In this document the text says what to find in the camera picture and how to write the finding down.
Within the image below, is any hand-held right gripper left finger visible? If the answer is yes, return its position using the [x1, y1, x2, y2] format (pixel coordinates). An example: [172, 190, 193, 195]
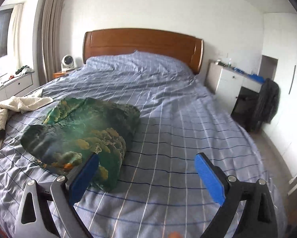
[14, 154, 100, 238]

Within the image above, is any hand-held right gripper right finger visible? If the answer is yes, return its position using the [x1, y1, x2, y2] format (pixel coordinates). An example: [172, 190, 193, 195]
[194, 152, 279, 238]

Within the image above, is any green patterned garment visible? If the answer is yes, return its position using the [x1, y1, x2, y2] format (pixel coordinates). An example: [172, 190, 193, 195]
[20, 97, 141, 192]

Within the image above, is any bed with blue checked sheet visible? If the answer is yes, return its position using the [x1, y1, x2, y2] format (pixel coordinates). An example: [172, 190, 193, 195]
[0, 50, 286, 238]

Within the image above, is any dark jacket on chair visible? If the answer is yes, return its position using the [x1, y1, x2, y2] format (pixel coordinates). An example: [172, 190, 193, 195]
[253, 78, 280, 132]

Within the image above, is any cream fleece garment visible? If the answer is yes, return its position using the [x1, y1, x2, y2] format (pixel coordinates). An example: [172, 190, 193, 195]
[0, 95, 54, 139]

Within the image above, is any white wardrobe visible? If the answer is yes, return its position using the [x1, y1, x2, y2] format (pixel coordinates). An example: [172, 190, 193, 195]
[261, 12, 297, 181]

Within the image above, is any white desk with drawers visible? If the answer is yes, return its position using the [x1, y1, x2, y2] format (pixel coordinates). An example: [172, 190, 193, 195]
[205, 59, 265, 116]

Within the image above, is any orange wooden nightstand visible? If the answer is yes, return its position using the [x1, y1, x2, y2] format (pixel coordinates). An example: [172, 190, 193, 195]
[53, 70, 75, 79]

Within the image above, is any blue box on desk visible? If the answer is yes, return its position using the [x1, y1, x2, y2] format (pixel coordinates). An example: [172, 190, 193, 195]
[249, 74, 265, 84]

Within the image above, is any small white fan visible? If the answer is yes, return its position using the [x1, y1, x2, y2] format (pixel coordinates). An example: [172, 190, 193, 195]
[61, 55, 75, 70]

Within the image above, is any white low cabinet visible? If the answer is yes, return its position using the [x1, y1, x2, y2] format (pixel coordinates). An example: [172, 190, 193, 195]
[0, 71, 35, 105]

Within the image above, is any green item on cabinet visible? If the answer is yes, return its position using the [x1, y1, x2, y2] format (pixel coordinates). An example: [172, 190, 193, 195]
[15, 66, 31, 75]

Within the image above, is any brown wooden headboard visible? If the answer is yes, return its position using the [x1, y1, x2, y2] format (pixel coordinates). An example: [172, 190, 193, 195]
[82, 28, 204, 75]

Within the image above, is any beige curtain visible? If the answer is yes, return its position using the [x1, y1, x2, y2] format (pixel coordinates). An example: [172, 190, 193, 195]
[38, 0, 66, 85]

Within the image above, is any white sheer curtain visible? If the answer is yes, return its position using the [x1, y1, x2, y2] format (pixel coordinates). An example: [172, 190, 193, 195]
[8, 4, 24, 55]

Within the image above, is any black wardrobe handle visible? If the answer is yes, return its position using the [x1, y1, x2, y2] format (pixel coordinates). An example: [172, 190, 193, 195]
[289, 65, 297, 95]

